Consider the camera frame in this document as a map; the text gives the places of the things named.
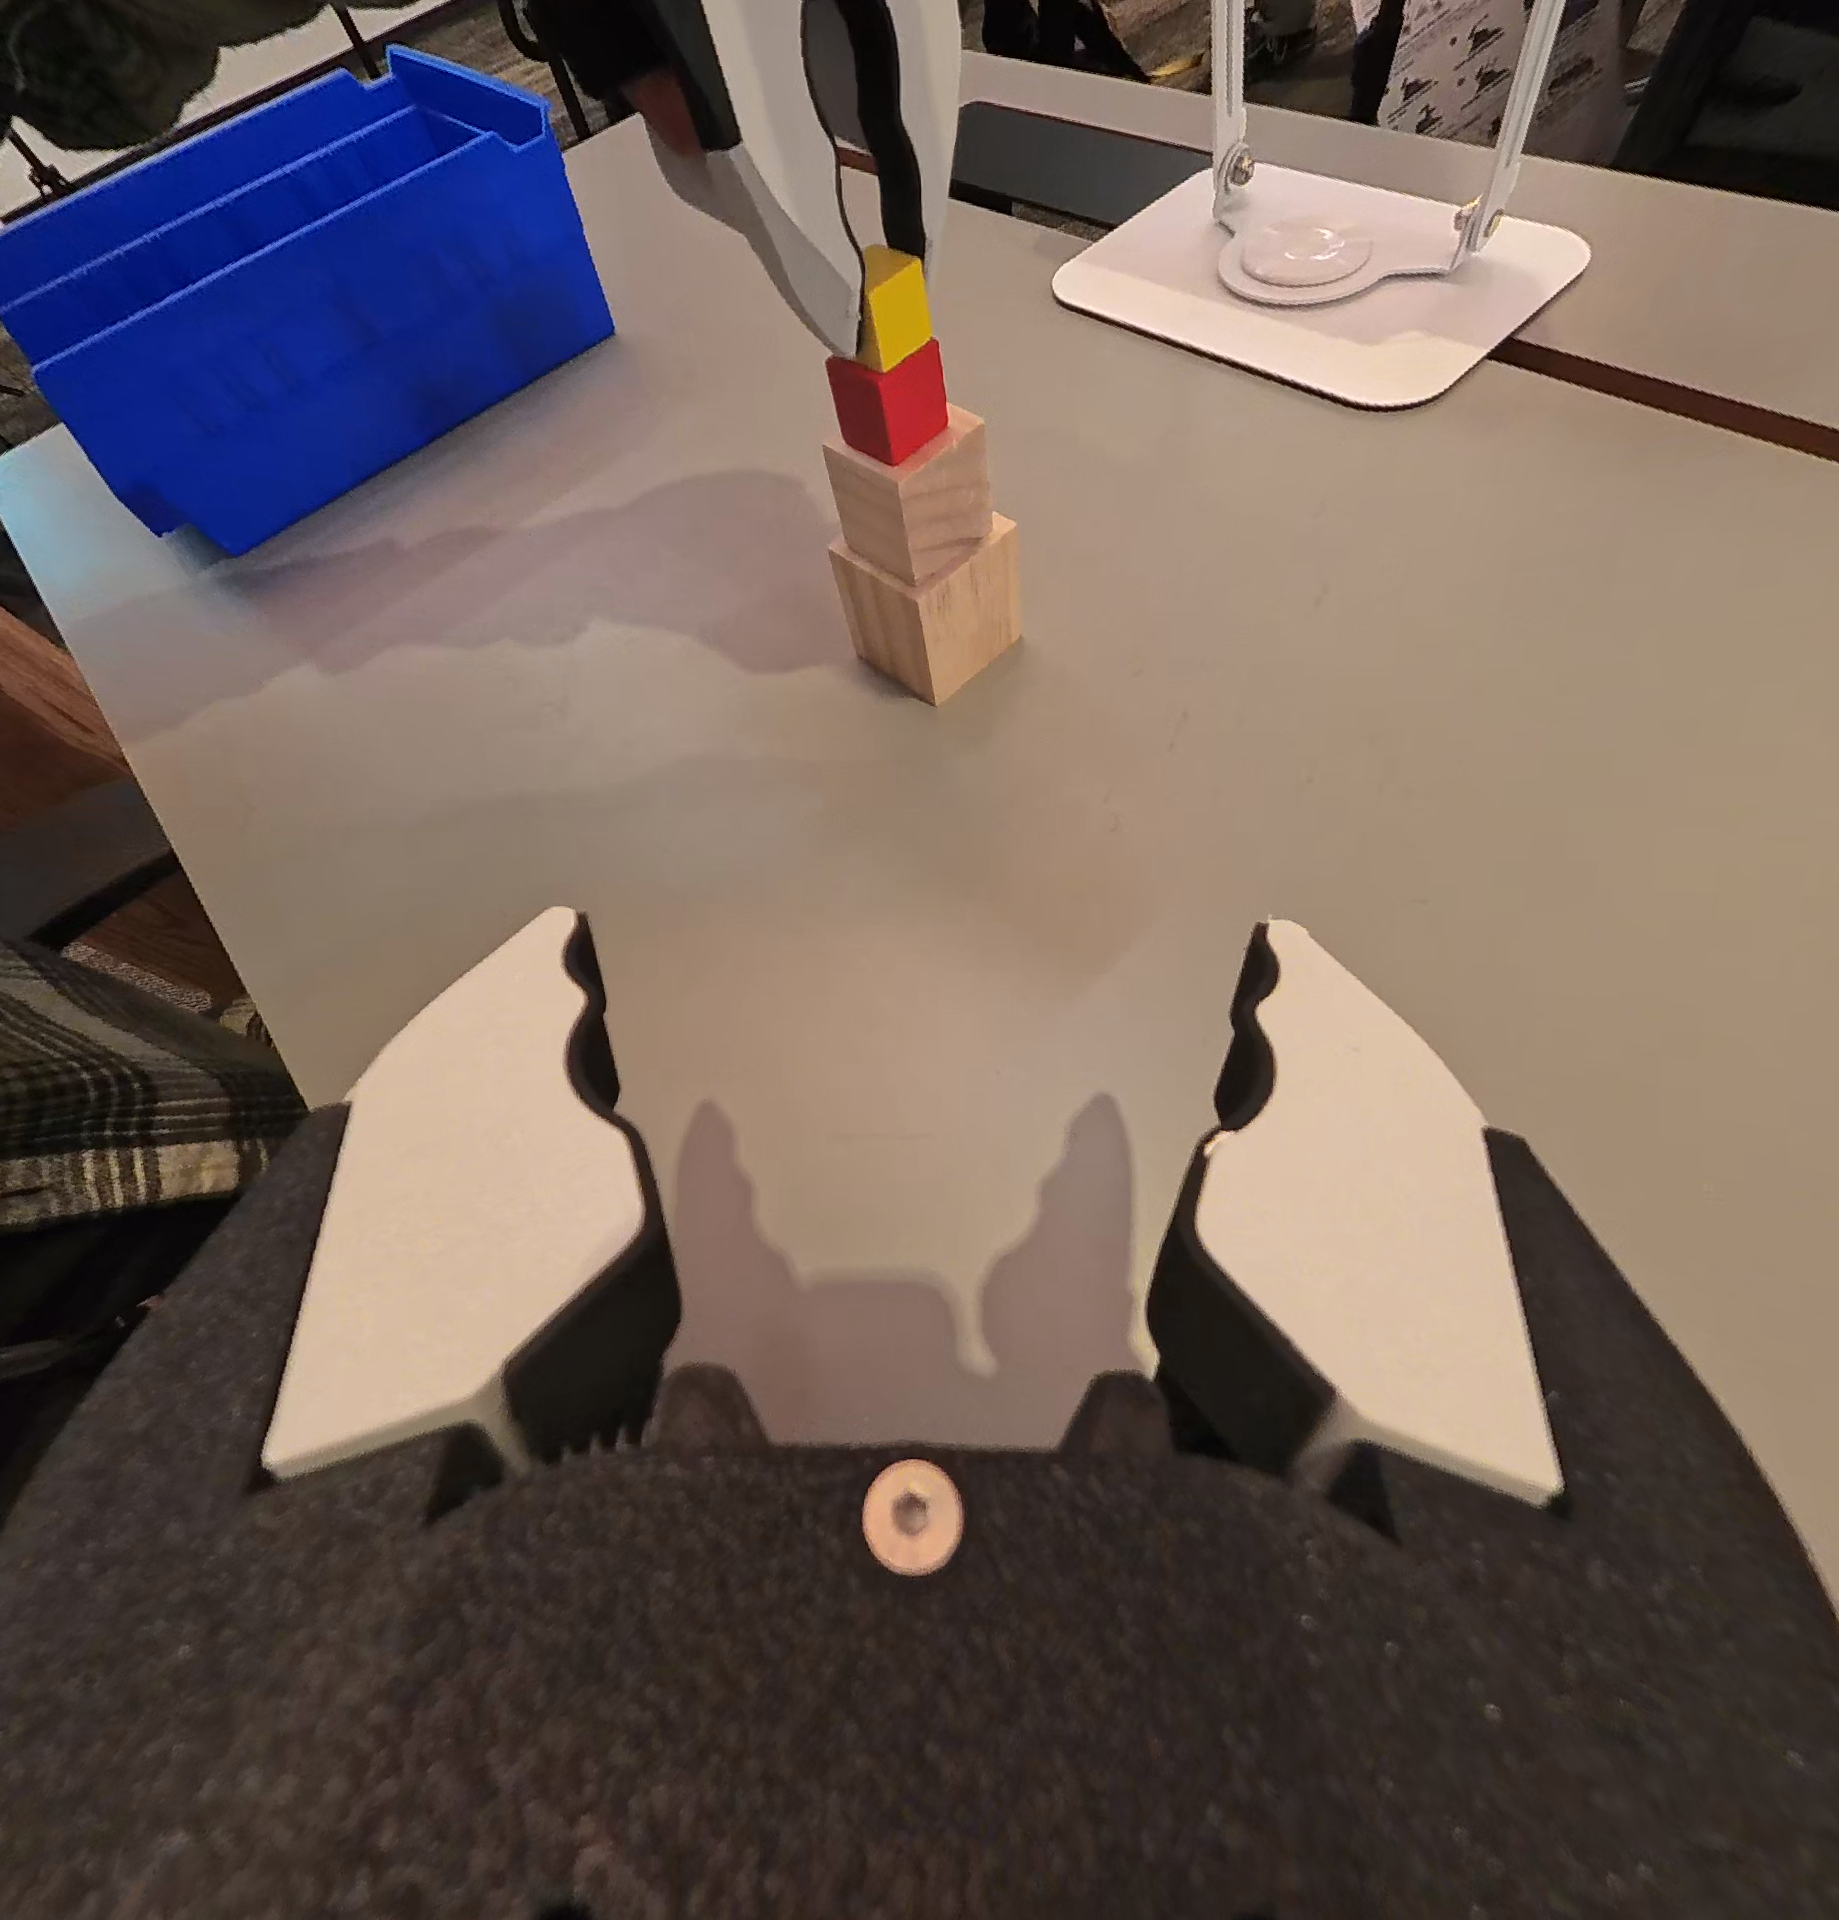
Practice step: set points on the large natural wooden cube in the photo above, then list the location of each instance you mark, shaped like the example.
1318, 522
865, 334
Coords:
935, 623

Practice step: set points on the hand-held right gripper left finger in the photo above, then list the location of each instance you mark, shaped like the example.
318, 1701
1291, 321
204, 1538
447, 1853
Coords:
470, 1202

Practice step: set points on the person's dark trousers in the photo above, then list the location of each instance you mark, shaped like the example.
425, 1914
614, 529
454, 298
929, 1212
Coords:
50, 1352

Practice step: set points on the person's left hand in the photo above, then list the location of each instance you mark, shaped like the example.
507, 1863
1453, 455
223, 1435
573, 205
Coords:
660, 113

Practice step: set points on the blue plastic bin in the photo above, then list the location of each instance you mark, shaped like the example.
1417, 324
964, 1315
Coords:
290, 332

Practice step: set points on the small natural wooden cube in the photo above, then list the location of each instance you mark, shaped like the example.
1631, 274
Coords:
912, 512

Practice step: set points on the red wooden cube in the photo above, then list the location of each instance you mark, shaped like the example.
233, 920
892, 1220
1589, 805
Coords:
890, 401

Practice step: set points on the printed leaflet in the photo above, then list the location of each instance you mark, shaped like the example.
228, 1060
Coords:
1459, 75

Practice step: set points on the black flat tablet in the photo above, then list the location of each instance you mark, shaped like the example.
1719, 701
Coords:
1069, 165

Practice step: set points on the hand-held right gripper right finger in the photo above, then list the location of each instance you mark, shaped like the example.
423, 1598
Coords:
1369, 1232

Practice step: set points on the black table bracket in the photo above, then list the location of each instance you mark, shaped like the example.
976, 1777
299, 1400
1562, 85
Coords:
50, 862

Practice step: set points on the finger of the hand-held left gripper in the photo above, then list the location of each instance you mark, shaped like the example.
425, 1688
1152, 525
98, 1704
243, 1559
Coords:
785, 165
926, 107

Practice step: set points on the person's plaid shirt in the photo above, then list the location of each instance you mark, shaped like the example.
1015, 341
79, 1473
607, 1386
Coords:
95, 1082

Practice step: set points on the white stand with wooden board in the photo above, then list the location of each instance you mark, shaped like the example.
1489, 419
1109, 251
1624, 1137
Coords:
1310, 300

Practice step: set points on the yellow wooden cube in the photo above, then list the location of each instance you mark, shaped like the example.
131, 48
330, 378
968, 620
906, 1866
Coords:
896, 315

